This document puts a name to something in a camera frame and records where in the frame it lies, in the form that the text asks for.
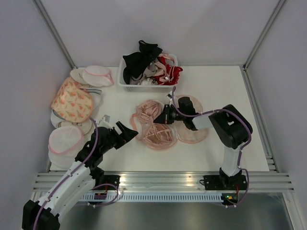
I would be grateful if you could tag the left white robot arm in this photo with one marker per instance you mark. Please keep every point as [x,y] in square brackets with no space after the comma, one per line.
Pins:
[84,175]

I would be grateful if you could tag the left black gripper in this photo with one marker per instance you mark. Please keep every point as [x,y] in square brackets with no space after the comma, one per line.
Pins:
[126,133]

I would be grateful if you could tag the beige pink bra in basket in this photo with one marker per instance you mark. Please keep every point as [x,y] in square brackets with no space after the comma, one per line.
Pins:
[150,72]

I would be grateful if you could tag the tulip print mesh laundry bag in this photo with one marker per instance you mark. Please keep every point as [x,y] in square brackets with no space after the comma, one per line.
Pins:
[184,134]

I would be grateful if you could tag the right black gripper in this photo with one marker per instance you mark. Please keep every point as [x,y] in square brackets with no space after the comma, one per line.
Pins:
[161,119]

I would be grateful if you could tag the cream embroidered laundry bag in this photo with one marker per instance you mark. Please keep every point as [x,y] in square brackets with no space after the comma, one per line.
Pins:
[77,75]

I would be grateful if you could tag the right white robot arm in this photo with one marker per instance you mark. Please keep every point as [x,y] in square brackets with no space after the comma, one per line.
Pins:
[231,127]

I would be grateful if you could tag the aluminium frame post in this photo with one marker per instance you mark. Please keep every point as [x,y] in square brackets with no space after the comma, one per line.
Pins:
[49,23]
[268,25]

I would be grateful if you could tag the white grey-trim laundry bag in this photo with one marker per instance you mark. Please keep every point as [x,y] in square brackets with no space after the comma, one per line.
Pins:
[96,95]

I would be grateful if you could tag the right aluminium frame post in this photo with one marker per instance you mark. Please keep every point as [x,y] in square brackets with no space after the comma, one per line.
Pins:
[268,25]

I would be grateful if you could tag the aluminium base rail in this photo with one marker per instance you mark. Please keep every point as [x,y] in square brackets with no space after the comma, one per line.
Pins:
[259,182]

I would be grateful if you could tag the red bra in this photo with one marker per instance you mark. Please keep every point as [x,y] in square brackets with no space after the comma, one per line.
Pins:
[168,71]

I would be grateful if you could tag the black bra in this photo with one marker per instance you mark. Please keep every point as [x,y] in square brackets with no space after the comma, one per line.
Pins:
[137,62]

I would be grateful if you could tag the cream laundry bag with glasses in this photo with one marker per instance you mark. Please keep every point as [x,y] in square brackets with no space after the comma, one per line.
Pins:
[58,122]

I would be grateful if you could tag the pink satin bra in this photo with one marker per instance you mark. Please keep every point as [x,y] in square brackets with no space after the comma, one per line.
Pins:
[153,135]

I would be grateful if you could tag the white slotted cable duct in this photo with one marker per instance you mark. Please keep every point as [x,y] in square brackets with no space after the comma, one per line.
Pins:
[154,197]

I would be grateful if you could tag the left aluminium frame post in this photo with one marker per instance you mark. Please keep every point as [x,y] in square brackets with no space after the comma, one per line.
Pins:
[49,23]

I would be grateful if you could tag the white plastic basket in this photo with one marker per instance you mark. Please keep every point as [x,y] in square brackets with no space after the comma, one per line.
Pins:
[139,88]

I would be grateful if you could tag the large white pink-trim mesh bag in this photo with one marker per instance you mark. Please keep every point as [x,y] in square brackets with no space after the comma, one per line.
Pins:
[64,144]

